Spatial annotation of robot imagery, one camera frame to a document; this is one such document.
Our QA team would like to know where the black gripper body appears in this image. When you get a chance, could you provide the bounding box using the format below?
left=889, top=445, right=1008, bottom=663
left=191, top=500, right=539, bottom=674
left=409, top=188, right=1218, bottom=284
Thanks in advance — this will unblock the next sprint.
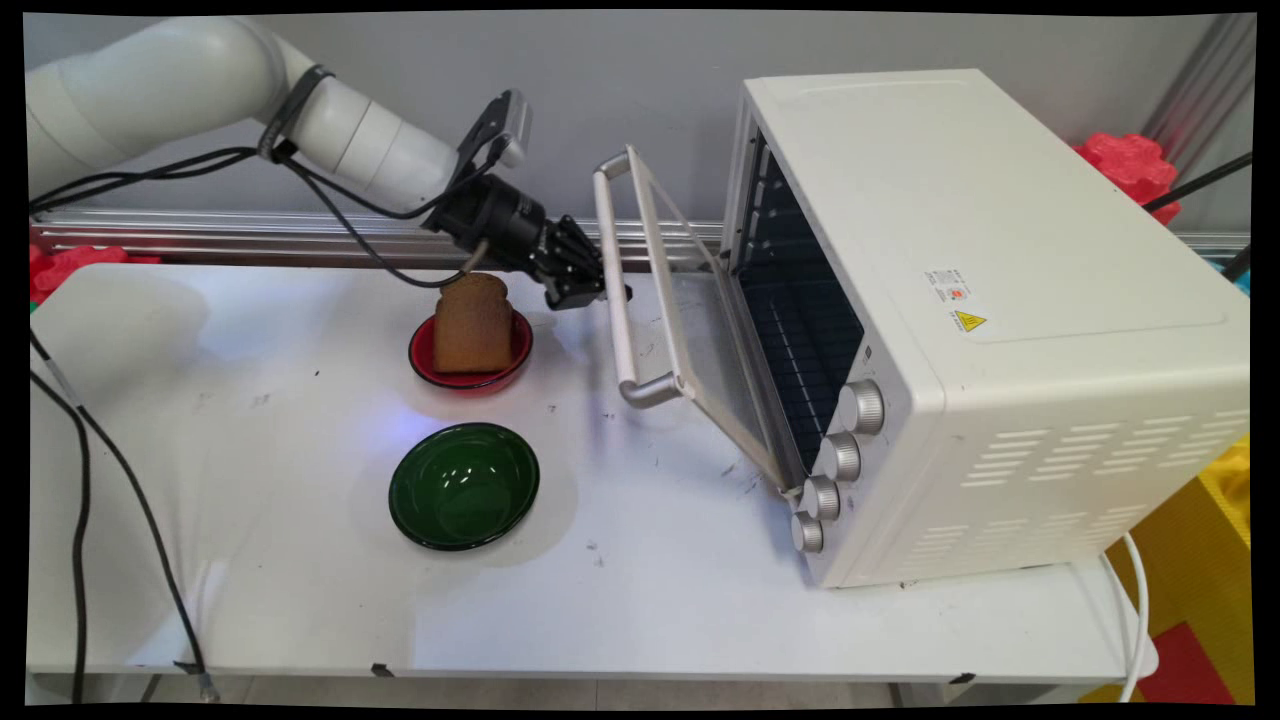
left=424, top=174, right=561, bottom=277

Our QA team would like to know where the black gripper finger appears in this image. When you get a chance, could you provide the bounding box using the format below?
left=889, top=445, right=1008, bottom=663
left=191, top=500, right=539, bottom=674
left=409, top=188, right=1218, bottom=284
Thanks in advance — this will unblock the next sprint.
left=543, top=250, right=633, bottom=312
left=548, top=214, right=607, bottom=273

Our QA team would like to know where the white oven door with handle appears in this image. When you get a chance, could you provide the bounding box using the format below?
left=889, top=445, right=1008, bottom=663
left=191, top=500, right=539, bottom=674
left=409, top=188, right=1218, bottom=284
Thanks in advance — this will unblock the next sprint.
left=592, top=145, right=807, bottom=497

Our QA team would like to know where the toasted bread slice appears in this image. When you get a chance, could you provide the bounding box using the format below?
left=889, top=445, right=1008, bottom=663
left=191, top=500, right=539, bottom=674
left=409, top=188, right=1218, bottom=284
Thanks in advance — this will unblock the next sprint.
left=432, top=272, right=514, bottom=375

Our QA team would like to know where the red enamel bowl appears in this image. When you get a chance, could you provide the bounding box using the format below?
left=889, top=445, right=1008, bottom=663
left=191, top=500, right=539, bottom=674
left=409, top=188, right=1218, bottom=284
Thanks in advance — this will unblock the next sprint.
left=408, top=308, right=534, bottom=394

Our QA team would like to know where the green enamel bowl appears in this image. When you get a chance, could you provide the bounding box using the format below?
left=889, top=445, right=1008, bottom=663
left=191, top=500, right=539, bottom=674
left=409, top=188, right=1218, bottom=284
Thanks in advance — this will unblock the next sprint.
left=388, top=422, right=541, bottom=552

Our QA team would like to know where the white toaster oven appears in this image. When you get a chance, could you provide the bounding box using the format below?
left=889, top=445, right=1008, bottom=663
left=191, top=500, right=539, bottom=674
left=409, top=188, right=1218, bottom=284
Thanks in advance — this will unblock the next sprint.
left=722, top=68, right=1251, bottom=589

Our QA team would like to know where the black rod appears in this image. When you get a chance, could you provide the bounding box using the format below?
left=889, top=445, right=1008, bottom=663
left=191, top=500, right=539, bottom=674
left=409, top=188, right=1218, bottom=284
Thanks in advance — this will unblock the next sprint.
left=1145, top=150, right=1253, bottom=213

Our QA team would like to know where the aluminium upright profile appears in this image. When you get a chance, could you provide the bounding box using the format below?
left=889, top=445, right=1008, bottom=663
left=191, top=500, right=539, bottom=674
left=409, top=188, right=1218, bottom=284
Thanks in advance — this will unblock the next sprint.
left=1140, top=15, right=1257, bottom=173

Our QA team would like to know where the yellow foam mat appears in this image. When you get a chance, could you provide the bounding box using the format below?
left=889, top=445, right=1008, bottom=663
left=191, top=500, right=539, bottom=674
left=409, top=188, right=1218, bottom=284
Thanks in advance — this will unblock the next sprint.
left=1078, top=435, right=1256, bottom=706

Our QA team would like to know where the red foam tile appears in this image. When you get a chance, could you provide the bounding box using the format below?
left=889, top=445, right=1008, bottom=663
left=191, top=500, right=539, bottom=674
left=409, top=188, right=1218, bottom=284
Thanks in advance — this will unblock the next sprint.
left=1138, top=622, right=1237, bottom=706

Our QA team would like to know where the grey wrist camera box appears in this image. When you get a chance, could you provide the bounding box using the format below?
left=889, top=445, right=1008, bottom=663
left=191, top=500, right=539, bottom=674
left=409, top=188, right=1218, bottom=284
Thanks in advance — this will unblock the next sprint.
left=458, top=90, right=533, bottom=187

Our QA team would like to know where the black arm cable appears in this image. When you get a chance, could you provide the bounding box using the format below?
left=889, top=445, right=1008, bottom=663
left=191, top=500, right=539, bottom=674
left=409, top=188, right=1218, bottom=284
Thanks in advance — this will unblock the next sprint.
left=30, top=145, right=491, bottom=291

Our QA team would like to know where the black cable strap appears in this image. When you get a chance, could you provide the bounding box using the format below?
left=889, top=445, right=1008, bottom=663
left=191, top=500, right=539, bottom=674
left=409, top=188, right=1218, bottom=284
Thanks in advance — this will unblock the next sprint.
left=257, top=65, right=336, bottom=163

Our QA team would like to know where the aluminium rail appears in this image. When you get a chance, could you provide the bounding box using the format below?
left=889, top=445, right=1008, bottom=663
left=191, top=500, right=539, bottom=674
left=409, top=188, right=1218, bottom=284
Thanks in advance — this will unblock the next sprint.
left=30, top=208, right=1251, bottom=273

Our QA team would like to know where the black floor cable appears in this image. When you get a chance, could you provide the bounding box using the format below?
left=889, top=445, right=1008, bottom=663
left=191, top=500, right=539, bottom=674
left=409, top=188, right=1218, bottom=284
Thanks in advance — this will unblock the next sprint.
left=30, top=330, right=219, bottom=703
left=30, top=370, right=93, bottom=706

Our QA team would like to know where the white power cable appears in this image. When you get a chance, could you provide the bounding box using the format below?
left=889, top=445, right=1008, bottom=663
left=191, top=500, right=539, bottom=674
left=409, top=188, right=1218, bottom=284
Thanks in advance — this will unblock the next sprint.
left=1098, top=530, right=1151, bottom=704

